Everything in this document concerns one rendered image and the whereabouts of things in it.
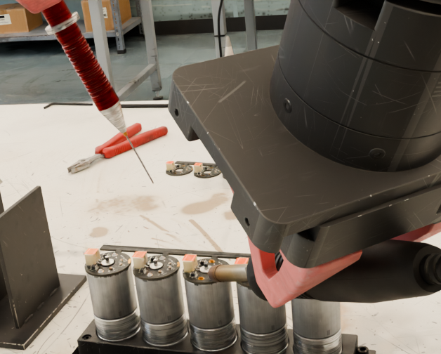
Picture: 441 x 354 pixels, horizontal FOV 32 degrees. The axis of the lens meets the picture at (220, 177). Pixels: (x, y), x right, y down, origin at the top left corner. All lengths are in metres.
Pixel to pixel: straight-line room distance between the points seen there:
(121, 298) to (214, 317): 0.05
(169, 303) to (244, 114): 0.20
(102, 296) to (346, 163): 0.23
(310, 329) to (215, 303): 0.05
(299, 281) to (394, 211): 0.04
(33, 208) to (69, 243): 0.11
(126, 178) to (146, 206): 0.07
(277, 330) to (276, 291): 0.11
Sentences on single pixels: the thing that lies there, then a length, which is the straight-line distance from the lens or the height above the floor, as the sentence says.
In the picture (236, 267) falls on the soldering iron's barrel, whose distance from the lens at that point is 0.35.
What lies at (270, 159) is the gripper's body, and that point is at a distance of 0.21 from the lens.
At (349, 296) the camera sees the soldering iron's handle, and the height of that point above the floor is 0.87.
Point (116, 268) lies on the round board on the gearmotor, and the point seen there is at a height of 0.81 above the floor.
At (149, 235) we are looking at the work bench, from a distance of 0.58.
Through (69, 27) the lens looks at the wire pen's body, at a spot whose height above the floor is 0.94.
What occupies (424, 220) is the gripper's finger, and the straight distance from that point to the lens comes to 0.24.
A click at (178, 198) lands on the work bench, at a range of 0.64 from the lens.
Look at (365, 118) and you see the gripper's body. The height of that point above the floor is 0.94.
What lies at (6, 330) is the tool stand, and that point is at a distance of 0.49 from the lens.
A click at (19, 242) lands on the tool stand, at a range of 0.48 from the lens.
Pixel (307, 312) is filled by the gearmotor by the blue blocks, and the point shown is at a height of 0.80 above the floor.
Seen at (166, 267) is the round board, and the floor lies 0.81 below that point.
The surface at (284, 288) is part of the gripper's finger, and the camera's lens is 0.28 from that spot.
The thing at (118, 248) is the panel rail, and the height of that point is 0.81.
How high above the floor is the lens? 1.01
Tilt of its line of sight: 22 degrees down
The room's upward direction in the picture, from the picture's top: 6 degrees counter-clockwise
